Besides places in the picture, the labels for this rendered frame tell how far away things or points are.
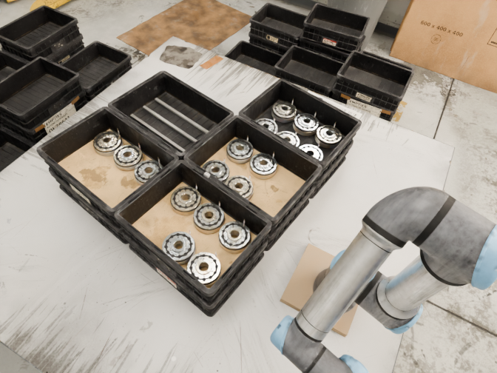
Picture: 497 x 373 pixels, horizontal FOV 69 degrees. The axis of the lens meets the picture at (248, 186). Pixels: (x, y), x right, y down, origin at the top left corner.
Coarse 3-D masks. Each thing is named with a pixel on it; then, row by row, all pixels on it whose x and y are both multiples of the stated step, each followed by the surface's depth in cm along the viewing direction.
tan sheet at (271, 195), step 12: (216, 156) 140; (240, 168) 138; (252, 180) 135; (264, 180) 135; (276, 180) 135; (288, 180) 136; (300, 180) 136; (264, 192) 132; (276, 192) 132; (288, 192) 132; (264, 204) 129; (276, 204) 129
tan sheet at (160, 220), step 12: (156, 204) 126; (168, 204) 126; (144, 216) 123; (156, 216) 123; (168, 216) 123; (180, 216) 124; (192, 216) 124; (228, 216) 125; (144, 228) 120; (156, 228) 120; (168, 228) 121; (180, 228) 121; (192, 228) 121; (156, 240) 118; (204, 240) 119; (216, 240) 119; (252, 240) 120; (228, 252) 117; (240, 252) 117; (228, 264) 115
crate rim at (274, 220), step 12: (228, 120) 138; (240, 120) 139; (216, 132) 134; (264, 132) 135; (204, 144) 131; (300, 156) 130; (216, 180) 121; (312, 180) 124; (300, 192) 120; (252, 204) 117; (288, 204) 117; (276, 216) 114
